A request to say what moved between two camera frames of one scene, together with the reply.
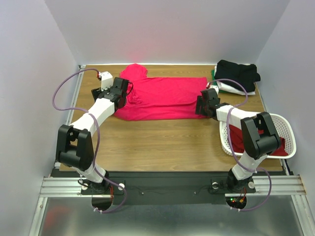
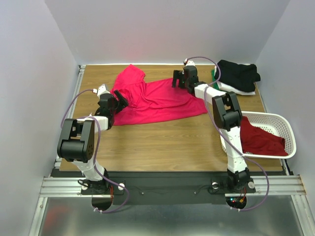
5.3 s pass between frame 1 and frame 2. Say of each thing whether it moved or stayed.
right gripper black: moved
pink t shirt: stayed
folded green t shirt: stayed
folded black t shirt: stayed
